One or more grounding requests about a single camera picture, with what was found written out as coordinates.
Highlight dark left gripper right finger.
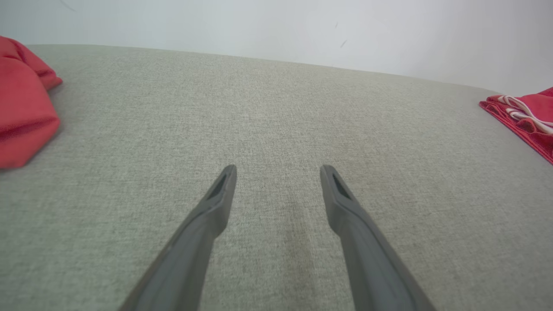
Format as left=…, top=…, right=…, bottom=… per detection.
left=320, top=164, right=437, bottom=311

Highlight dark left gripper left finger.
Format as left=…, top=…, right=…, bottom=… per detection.
left=119, top=164, right=238, bottom=311

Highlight red shorts with white stripe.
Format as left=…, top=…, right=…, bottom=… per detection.
left=0, top=35, right=64, bottom=170

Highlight red basketball jersey number 23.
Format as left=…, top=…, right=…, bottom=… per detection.
left=478, top=86, right=553, bottom=166

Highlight grey fabric sofa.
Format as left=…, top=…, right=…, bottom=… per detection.
left=0, top=44, right=553, bottom=311

